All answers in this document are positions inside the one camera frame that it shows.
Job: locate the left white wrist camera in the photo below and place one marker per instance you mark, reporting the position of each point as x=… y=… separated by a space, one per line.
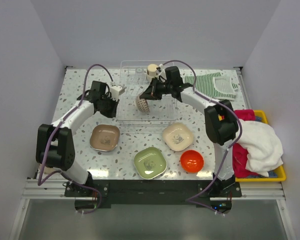
x=117 y=90

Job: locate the white wire dish rack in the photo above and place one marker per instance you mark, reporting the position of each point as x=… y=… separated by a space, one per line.
x=162 y=112

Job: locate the yellow plastic bin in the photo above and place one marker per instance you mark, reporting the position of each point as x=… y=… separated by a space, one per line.
x=279 y=170

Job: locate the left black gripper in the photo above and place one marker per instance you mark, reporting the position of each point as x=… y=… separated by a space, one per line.
x=112 y=113

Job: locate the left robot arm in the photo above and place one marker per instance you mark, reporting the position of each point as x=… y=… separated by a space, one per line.
x=55 y=146

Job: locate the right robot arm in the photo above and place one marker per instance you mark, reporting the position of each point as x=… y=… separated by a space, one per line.
x=222 y=126

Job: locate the white towel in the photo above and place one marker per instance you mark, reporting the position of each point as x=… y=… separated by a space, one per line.
x=264 y=148

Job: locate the orange round bowl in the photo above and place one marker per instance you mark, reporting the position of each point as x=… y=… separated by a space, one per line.
x=192 y=161

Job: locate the brown square panda plate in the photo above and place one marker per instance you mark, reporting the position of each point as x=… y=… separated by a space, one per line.
x=104 y=137

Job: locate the cream square panda plate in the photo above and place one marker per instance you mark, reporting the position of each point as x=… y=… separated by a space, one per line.
x=177 y=136

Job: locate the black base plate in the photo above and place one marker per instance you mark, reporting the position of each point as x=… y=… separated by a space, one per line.
x=103 y=194

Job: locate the clear glass cup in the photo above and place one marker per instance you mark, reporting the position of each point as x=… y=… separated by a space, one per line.
x=139 y=74

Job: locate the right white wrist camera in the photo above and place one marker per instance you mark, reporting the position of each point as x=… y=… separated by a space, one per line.
x=161 y=71

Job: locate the green square panda plate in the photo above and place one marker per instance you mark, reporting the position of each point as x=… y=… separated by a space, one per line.
x=150 y=163

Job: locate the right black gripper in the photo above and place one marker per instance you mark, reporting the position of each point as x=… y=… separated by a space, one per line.
x=151 y=92

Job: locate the magenta cloth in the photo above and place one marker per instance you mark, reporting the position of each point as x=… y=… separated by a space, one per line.
x=239 y=154

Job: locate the cream steel-lined cup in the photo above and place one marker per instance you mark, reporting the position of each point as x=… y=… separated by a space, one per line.
x=151 y=71

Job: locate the patterned round bowl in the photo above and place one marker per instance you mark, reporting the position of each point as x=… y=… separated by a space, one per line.
x=142 y=104

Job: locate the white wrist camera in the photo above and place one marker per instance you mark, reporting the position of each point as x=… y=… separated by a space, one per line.
x=161 y=71
x=117 y=90

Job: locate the green striped cloth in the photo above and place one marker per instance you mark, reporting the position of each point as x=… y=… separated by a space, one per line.
x=214 y=85

